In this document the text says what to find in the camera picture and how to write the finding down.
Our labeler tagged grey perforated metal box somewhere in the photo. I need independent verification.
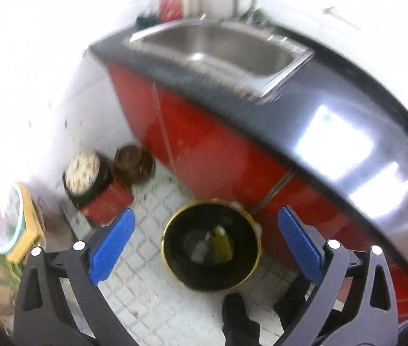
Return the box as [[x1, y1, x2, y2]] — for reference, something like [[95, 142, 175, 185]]
[[61, 196, 93, 228]]

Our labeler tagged dark green cloth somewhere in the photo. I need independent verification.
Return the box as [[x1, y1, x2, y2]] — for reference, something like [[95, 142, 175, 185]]
[[136, 12, 161, 29], [242, 7, 277, 26]]

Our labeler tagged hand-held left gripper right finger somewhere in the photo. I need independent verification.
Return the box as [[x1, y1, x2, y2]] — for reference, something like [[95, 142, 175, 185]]
[[276, 205, 399, 346]]

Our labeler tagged stainless steel sink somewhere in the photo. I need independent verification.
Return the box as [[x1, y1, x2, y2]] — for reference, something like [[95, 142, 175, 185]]
[[128, 20, 315, 103]]

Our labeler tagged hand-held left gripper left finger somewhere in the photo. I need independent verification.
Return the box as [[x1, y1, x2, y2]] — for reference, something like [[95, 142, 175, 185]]
[[13, 208, 140, 346]]

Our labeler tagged person's right leg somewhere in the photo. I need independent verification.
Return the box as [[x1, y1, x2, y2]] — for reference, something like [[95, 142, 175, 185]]
[[273, 277, 316, 332]]

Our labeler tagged black cooking pot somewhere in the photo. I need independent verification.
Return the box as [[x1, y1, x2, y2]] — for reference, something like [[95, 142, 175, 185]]
[[63, 151, 114, 208]]

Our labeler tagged yellow packet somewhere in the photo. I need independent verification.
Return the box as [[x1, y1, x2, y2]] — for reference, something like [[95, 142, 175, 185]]
[[209, 225, 233, 262]]

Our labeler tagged red tin box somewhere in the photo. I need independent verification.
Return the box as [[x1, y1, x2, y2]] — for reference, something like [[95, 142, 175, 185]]
[[81, 180, 135, 228]]

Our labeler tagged yellow cardboard box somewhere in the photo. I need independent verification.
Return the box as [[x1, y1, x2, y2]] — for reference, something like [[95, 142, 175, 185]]
[[5, 184, 46, 264]]

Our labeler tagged red kitchen cabinet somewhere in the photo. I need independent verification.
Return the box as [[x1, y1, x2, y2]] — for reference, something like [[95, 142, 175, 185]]
[[106, 59, 408, 332]]

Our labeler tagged brown clay jar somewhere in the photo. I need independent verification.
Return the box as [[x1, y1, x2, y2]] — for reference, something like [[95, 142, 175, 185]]
[[114, 145, 156, 185]]

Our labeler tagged black gold-rimmed trash bin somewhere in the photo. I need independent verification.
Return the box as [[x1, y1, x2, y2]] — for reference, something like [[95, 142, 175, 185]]
[[161, 199, 262, 292]]

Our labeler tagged floral pot lid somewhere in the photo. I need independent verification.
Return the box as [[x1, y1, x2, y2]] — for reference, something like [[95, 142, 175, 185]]
[[65, 150, 101, 193]]

